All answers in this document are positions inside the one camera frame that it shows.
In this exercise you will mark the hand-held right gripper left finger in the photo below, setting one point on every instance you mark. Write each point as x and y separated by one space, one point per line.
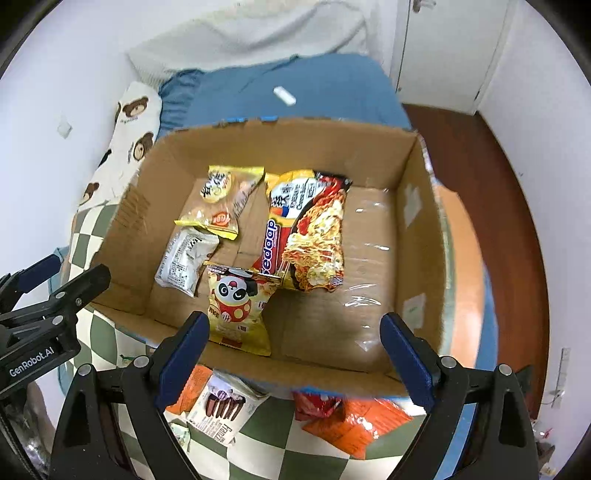
182 360

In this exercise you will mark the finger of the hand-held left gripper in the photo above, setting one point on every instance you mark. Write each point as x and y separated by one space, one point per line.
41 272
83 286

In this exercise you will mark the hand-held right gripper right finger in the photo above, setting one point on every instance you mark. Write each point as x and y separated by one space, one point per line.
406 364

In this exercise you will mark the orange snack packet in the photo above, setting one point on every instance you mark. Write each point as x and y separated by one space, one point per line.
360 424
194 383

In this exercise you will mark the white chocolate biscuit packet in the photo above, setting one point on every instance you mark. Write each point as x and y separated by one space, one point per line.
221 406

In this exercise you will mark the cardboard box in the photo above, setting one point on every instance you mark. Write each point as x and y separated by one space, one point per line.
323 323

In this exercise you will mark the red snack packet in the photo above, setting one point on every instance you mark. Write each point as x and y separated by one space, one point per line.
318 404

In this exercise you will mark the yellow panda snack packet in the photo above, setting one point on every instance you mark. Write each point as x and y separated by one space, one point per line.
235 309

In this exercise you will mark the white grey snack packet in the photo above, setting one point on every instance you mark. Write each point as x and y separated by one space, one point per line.
182 263

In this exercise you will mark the green white checkered mat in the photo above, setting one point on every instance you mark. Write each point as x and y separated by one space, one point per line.
286 452

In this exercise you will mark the clear plastic wrapper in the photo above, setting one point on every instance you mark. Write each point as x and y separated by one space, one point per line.
545 434

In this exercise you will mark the yellow chips packet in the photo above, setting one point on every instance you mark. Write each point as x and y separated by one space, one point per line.
217 198

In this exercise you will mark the instant noodle packet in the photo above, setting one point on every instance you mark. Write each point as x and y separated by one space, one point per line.
314 230

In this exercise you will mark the bear print pillow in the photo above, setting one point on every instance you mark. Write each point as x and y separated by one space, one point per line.
134 124

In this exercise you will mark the white remote control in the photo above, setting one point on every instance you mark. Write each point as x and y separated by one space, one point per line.
284 94

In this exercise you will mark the grey textured pillow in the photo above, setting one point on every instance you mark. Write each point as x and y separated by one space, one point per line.
221 41

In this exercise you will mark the white door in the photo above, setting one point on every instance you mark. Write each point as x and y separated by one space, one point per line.
443 46

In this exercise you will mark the white wall socket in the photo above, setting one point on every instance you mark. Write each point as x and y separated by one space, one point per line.
65 129

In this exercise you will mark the white wall outlet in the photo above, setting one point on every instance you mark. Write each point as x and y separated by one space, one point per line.
563 369

